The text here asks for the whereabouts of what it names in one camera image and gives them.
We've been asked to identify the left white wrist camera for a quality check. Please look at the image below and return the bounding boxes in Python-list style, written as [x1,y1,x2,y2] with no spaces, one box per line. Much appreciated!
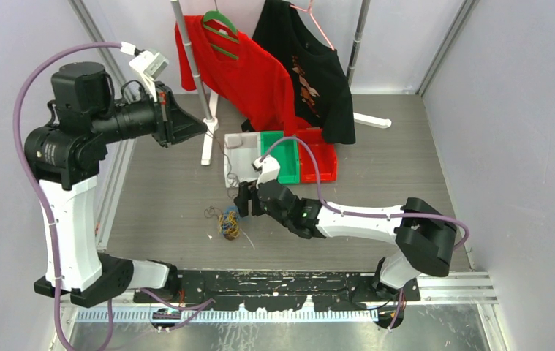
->
[129,50,170,102]

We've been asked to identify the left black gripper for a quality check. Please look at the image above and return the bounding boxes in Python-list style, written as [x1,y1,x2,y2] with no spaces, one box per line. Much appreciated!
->
[90,81,208,148]

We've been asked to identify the red t-shirt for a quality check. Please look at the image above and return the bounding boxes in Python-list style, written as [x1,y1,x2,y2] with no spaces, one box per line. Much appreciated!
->
[184,15,311,136]

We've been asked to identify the green clothes hanger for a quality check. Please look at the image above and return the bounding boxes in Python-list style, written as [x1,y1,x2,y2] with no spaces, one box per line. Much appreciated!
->
[202,10,239,60]

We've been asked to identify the pink clothes hanger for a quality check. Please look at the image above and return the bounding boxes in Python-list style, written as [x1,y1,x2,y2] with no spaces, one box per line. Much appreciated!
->
[290,0,336,51]

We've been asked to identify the red plastic bin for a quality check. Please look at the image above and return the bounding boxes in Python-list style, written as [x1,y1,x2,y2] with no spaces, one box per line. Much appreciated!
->
[295,129,338,183]

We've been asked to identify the black t-shirt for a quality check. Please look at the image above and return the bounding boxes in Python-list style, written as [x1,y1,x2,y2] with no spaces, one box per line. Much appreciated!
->
[252,1,356,145]

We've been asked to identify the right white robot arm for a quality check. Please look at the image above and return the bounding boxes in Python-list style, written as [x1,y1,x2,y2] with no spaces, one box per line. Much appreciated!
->
[233,181,457,301]

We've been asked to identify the white slotted cable duct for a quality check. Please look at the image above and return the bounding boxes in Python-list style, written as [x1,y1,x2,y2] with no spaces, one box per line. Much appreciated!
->
[74,308,380,324]

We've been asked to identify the white plastic bin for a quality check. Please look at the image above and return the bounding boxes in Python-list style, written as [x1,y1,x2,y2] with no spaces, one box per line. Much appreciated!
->
[224,132,261,189]

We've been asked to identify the green plastic bin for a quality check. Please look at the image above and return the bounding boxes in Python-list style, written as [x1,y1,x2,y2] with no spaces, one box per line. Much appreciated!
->
[260,131,300,184]

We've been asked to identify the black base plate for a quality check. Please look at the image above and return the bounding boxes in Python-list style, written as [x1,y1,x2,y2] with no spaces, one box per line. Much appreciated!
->
[157,270,397,312]

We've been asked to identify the white clothes rack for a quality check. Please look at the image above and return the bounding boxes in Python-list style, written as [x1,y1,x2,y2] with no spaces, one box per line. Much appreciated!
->
[169,0,393,167]

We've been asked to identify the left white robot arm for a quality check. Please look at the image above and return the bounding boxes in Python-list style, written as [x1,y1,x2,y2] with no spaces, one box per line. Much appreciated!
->
[24,61,207,308]

